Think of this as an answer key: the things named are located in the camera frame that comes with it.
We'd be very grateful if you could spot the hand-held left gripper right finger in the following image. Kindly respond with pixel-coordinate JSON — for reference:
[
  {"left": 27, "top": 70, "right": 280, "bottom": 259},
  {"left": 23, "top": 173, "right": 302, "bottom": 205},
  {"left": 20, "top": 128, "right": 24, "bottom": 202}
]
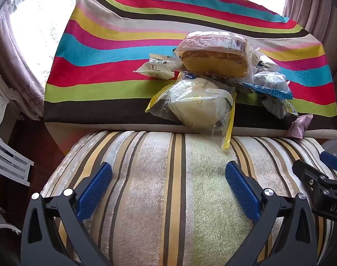
[{"left": 225, "top": 161, "right": 318, "bottom": 266}]

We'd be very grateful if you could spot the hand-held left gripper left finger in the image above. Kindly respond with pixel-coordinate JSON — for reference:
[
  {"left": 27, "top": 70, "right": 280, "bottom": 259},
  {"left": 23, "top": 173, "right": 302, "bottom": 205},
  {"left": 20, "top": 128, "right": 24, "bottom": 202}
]
[{"left": 20, "top": 161, "right": 113, "bottom": 266}]

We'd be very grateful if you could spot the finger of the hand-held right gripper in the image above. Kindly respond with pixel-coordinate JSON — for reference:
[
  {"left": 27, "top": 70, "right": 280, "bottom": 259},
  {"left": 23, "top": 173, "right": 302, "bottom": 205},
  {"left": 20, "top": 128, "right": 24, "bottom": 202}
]
[
  {"left": 320, "top": 151, "right": 337, "bottom": 176},
  {"left": 292, "top": 159, "right": 328, "bottom": 192}
]

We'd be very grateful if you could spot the pink and dark snack packet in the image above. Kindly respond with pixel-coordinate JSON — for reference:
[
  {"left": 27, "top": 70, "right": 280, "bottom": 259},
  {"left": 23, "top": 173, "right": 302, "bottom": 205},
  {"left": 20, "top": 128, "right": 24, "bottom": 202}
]
[{"left": 286, "top": 114, "right": 313, "bottom": 139}]

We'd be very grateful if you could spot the white orange-label snack packet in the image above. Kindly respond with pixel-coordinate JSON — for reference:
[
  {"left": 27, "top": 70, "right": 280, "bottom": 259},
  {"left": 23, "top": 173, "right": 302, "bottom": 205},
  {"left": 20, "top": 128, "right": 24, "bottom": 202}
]
[{"left": 261, "top": 96, "right": 299, "bottom": 119}]

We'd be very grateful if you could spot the yellow-edged round bread packet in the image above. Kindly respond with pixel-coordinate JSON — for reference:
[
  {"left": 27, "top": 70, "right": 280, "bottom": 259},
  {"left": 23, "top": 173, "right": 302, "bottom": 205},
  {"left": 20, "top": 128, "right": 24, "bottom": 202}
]
[{"left": 145, "top": 72, "right": 238, "bottom": 151}]

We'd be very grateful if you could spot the blue printed clear snack packet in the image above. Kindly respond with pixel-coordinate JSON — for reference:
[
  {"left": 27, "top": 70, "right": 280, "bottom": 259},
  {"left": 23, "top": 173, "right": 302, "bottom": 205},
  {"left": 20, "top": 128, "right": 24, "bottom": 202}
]
[{"left": 242, "top": 71, "right": 293, "bottom": 100}]

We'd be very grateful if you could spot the large sponge cake packet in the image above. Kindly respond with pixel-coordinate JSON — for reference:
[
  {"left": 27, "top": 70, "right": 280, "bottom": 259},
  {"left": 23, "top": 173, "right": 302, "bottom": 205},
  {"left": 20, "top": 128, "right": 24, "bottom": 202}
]
[{"left": 172, "top": 31, "right": 261, "bottom": 78}]

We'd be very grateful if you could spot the white nut packet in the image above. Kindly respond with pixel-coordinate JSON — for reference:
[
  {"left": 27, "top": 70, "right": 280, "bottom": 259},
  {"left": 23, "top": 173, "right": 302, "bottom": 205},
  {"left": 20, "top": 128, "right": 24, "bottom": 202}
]
[{"left": 133, "top": 53, "right": 176, "bottom": 80}]

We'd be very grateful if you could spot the white slatted chair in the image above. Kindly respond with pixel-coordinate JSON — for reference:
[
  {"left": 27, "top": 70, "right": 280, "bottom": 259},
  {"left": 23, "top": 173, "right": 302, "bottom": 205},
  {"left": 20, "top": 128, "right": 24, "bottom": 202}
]
[{"left": 0, "top": 130, "right": 34, "bottom": 186}]

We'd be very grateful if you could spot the beige pleated curtain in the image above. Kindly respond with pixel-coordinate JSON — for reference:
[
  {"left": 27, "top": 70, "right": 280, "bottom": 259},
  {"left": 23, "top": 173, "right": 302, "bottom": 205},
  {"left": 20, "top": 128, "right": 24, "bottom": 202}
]
[
  {"left": 0, "top": 6, "right": 45, "bottom": 120},
  {"left": 282, "top": 0, "right": 337, "bottom": 89}
]

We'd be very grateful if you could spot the colourful striped tablecloth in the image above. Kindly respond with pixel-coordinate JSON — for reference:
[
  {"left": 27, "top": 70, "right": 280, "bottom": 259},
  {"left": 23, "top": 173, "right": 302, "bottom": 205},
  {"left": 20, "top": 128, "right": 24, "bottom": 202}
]
[{"left": 43, "top": 0, "right": 337, "bottom": 139}]

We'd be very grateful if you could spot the white sheer lace curtain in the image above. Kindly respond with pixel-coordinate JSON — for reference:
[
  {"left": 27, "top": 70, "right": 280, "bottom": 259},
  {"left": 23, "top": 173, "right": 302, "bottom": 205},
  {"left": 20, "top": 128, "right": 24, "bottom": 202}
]
[{"left": 8, "top": 0, "right": 102, "bottom": 84}]

